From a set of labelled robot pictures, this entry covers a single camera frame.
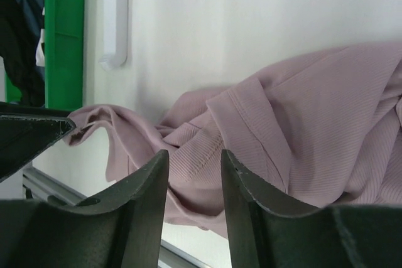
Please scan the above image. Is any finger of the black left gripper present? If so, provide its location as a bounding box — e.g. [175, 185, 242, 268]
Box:
[1, 102, 76, 181]

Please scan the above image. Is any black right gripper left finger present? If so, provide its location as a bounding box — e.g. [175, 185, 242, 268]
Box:
[1, 150, 169, 267]

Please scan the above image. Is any mauve tank top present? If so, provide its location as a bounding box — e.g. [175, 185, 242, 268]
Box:
[65, 41, 401, 237]

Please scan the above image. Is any dark clothes pile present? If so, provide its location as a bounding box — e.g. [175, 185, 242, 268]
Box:
[1, 0, 45, 107]

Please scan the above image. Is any silver white clothes rack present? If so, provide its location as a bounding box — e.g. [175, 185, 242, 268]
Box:
[99, 0, 129, 71]

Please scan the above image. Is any green plastic bin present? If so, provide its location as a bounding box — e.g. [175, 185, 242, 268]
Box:
[4, 0, 86, 109]

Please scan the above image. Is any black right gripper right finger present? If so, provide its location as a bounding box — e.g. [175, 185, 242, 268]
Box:
[221, 150, 401, 267]

